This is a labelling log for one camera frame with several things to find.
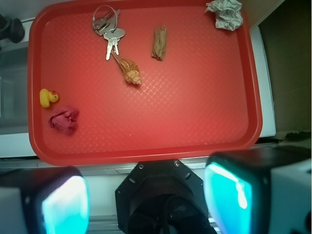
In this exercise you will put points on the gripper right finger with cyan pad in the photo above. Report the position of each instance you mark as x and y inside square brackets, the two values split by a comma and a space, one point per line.
[264, 190]

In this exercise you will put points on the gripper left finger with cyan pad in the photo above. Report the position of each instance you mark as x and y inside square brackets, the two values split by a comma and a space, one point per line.
[44, 201]

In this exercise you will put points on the yellow rubber duck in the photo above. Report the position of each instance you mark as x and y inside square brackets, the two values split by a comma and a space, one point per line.
[46, 97]

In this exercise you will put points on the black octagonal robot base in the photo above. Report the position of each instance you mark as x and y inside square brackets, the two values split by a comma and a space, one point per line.
[162, 197]

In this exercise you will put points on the crumpled red paper ball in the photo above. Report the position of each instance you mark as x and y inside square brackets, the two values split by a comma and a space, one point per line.
[64, 119]

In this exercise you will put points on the red plastic tray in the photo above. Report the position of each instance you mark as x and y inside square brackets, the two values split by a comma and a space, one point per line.
[202, 98]

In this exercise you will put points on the clear plastic bin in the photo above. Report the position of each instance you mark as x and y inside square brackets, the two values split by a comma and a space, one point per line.
[13, 89]

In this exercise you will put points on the brown spiral seashell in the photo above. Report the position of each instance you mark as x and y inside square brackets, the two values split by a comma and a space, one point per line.
[129, 69]

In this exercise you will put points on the brown wood piece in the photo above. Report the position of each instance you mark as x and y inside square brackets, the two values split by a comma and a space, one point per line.
[159, 43]

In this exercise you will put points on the black knob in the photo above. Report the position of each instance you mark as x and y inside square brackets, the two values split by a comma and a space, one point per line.
[11, 29]

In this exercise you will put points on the crumpled grey paper ball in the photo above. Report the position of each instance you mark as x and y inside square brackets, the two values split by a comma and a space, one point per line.
[227, 14]

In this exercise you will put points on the silver key bunch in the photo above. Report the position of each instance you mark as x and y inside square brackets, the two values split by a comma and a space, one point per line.
[106, 26]

